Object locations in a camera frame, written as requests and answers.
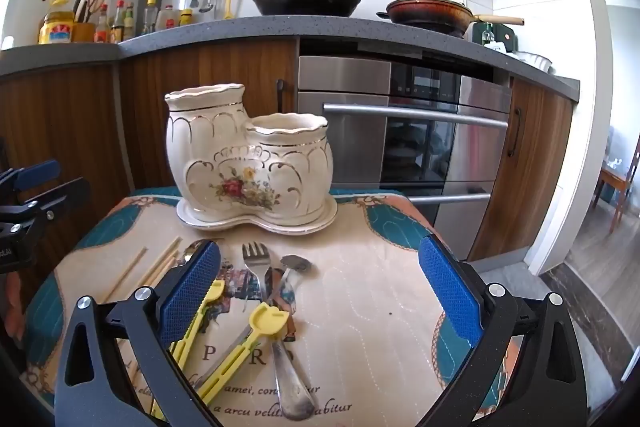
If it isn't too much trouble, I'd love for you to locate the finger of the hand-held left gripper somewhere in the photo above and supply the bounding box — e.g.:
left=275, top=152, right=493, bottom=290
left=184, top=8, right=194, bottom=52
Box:
left=0, top=159, right=62, bottom=194
left=0, top=177, right=92, bottom=228

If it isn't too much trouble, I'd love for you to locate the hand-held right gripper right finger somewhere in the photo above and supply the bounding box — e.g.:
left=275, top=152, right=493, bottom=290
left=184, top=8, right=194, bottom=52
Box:
left=417, top=234, right=588, bottom=427

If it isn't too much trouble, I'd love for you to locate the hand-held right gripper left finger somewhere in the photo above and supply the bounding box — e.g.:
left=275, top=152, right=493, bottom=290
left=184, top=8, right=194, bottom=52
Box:
left=54, top=239, right=223, bottom=427

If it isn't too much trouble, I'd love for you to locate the yellow plastic utensil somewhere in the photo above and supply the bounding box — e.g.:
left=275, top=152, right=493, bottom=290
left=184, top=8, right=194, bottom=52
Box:
left=192, top=302, right=292, bottom=409
left=149, top=279, right=227, bottom=423

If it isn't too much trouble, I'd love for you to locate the gold fork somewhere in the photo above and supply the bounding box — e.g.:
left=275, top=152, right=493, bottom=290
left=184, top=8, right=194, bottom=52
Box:
left=181, top=238, right=224, bottom=260

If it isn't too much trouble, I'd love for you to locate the pale wooden chopstick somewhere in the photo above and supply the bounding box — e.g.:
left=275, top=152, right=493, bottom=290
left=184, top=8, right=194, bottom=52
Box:
left=102, top=247, right=149, bottom=304
left=141, top=236, right=184, bottom=290
left=149, top=250, right=181, bottom=287

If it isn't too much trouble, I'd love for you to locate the silver fork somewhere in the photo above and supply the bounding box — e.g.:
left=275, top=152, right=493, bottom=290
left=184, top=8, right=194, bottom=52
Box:
left=242, top=242, right=317, bottom=422

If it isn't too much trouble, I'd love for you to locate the white floral ceramic utensil holder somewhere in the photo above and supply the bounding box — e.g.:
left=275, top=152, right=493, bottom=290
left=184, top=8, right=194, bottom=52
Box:
left=165, top=83, right=335, bottom=224

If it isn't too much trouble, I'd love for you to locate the wooden cabinet door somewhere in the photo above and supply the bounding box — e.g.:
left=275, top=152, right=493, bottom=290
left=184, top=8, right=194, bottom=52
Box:
left=469, top=77, right=574, bottom=264
left=119, top=39, right=300, bottom=198
left=0, top=63, right=132, bottom=308

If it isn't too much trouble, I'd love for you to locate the printed quilted table cloth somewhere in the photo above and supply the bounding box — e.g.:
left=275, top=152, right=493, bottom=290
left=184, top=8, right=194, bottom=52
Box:
left=20, top=187, right=521, bottom=427

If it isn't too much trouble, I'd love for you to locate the stainless steel drawer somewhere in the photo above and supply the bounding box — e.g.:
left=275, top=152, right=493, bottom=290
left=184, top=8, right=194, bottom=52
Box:
left=380, top=181, right=497, bottom=260

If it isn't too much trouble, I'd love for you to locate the white ceramic tray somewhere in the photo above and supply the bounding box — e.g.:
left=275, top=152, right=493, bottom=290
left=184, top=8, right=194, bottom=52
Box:
left=176, top=198, right=339, bottom=236

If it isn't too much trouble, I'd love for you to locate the small silver spoon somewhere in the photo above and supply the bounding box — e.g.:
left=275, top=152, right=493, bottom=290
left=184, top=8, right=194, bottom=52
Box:
left=192, top=255, right=314, bottom=393

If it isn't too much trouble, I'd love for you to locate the wooden knife block with scissors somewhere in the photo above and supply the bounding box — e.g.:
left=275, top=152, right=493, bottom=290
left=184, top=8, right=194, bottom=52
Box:
left=72, top=0, right=107, bottom=43

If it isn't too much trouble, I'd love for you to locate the red capped sauce bottle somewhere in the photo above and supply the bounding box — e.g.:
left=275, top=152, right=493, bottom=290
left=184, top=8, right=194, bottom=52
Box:
left=94, top=4, right=111, bottom=44

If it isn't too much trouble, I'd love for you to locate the dark sauce bottle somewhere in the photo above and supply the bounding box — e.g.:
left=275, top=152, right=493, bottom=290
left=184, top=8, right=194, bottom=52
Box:
left=110, top=0, right=125, bottom=44

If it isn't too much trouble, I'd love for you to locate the stainless steel oven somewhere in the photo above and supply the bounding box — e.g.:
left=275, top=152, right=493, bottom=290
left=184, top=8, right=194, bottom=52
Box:
left=297, top=55, right=514, bottom=188

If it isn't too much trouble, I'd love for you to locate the yellow capped clear bottle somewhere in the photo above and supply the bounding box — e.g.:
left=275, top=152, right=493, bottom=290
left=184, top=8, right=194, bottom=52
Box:
left=142, top=0, right=159, bottom=36

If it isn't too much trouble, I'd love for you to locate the wooden chair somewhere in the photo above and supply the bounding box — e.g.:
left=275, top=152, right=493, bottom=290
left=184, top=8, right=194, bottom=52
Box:
left=592, top=141, right=640, bottom=234

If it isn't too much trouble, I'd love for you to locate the white bowl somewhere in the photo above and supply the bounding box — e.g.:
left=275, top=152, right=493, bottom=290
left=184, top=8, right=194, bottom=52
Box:
left=514, top=50, right=554, bottom=74

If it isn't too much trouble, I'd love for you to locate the brown frying pan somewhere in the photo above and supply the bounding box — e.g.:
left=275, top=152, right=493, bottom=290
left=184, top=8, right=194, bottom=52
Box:
left=376, top=0, right=525, bottom=39

